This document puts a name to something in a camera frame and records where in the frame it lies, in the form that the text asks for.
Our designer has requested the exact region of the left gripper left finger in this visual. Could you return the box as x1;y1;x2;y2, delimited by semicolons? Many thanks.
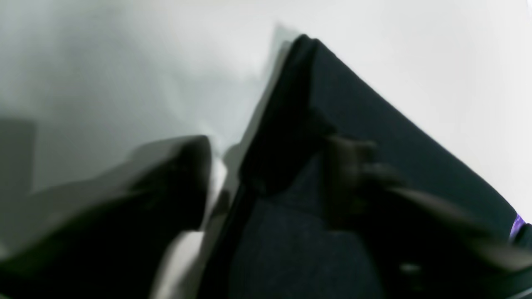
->
1;135;212;299

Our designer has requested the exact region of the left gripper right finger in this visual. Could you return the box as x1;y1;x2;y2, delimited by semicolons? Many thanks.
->
323;137;531;299

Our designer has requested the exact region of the black T-shirt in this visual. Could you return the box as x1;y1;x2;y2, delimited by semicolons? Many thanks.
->
197;35;531;299

